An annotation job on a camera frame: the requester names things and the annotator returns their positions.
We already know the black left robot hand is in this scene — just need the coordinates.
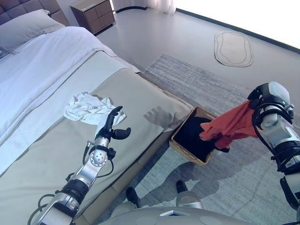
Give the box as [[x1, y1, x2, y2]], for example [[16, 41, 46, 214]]
[[95, 105, 132, 142]]

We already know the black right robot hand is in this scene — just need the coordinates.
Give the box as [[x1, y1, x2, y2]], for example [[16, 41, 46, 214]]
[[247, 81, 295, 115]]

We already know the white garment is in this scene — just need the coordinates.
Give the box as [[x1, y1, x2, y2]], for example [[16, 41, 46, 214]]
[[64, 91, 127, 126]]

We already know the red orange garment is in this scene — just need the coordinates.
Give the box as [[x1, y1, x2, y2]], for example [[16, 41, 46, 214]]
[[199, 100, 261, 153]]

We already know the black garment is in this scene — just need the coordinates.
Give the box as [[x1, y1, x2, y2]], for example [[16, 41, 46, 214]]
[[174, 116, 230, 164]]

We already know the beige bed runner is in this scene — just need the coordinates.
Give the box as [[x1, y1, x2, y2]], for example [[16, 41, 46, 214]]
[[0, 67, 194, 225]]

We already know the upholstered bed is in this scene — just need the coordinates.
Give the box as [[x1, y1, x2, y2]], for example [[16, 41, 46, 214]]
[[0, 9, 195, 225]]

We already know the woven wicker basket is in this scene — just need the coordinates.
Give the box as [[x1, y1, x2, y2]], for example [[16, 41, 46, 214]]
[[169, 106, 220, 166]]

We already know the small oval outlined rug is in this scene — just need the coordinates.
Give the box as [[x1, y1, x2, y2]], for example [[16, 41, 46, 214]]
[[214, 32, 255, 68]]

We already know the robot left leg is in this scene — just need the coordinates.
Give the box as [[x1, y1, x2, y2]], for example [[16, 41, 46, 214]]
[[110, 187, 142, 218]]

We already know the robot leg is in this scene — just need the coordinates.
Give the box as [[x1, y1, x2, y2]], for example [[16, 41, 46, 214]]
[[175, 180, 204, 210], [110, 187, 142, 218]]

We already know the white duvet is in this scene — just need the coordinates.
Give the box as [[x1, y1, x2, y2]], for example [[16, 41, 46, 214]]
[[0, 26, 141, 146]]

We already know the grey striped area rug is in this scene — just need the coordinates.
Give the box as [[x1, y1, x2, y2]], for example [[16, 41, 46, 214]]
[[93, 53, 300, 225]]

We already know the grey robot torso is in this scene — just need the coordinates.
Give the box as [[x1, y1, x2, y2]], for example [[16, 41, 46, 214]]
[[98, 206, 249, 225]]

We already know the brown wooden nightstand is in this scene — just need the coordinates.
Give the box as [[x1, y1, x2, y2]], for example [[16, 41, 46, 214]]
[[70, 0, 116, 35]]

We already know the robot right leg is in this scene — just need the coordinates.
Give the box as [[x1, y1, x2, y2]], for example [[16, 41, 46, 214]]
[[175, 180, 204, 210]]

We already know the sheer white curtain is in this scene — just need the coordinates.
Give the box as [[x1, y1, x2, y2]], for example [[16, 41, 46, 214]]
[[112, 0, 176, 15]]

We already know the grey pillow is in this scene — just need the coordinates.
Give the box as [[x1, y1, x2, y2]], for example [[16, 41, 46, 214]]
[[0, 9, 65, 53]]

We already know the brown tufted headboard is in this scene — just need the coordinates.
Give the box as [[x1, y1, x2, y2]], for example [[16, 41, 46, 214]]
[[0, 0, 70, 26]]

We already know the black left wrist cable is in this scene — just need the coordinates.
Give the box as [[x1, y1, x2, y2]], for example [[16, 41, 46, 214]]
[[83, 140, 115, 179]]

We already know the black window floor rail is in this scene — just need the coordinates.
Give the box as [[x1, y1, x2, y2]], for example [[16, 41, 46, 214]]
[[114, 6, 300, 51]]

